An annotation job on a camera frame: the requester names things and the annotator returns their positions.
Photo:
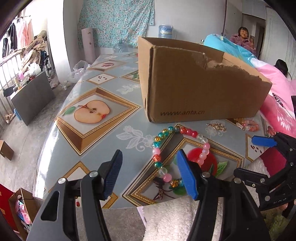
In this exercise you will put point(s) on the small items on cabinet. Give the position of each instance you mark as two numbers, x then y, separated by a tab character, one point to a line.
23	78

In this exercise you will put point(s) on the blue water dispenser bottle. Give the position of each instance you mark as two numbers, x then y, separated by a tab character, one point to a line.
165	32

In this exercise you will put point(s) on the brown paper bag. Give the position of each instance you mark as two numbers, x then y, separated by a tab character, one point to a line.
30	204

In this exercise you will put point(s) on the small gold abacus charm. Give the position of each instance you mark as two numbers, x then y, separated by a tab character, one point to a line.
242	125

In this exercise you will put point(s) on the white plastic bag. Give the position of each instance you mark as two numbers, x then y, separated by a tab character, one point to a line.
78	71

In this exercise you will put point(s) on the black pouch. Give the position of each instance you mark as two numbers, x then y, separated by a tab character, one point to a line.
8	92

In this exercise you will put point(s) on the blue patterned quilt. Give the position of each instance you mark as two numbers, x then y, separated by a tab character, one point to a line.
229	49

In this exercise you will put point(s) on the black fuzzy object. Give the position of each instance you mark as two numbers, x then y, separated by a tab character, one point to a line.
281	66

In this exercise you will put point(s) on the floral wall cloth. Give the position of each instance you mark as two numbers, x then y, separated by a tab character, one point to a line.
115	20

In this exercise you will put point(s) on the grey cabinet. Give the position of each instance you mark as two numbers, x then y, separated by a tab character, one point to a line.
34	99

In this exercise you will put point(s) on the pair of shoes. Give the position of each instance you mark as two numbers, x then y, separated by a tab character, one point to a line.
9	116

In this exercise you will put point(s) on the small cardboard box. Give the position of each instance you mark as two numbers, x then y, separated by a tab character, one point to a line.
5	150

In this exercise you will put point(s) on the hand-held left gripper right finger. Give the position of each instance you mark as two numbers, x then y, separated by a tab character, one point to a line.
186	176

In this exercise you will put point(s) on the empty clear water jug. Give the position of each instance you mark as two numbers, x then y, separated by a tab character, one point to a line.
120	47

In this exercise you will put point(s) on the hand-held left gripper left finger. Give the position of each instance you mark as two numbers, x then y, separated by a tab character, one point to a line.
113	172

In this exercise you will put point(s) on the metal railing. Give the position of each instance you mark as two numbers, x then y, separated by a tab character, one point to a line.
5	76

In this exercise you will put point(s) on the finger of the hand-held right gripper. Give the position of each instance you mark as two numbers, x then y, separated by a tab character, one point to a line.
263	141
251	176

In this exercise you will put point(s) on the wheelchair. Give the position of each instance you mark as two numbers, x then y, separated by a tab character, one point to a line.
46	63

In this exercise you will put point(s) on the brown cardboard box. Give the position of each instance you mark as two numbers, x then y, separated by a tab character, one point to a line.
196	92

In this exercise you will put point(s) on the hanging black jacket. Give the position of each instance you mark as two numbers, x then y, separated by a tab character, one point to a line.
10	39

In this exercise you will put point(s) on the red gift bag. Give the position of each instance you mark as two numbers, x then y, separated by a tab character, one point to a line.
5	197

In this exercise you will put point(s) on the white fleece clothing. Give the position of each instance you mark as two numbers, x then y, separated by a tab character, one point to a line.
166	220

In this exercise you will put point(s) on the hanging pink garment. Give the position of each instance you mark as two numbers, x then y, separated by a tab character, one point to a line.
24	32

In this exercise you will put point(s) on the pile of clothes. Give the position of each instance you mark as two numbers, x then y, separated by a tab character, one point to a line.
34	48

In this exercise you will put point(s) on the white door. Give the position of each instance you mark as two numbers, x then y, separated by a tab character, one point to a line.
277	34

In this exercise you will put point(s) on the pink floral blanket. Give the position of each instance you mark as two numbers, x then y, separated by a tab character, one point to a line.
277	102

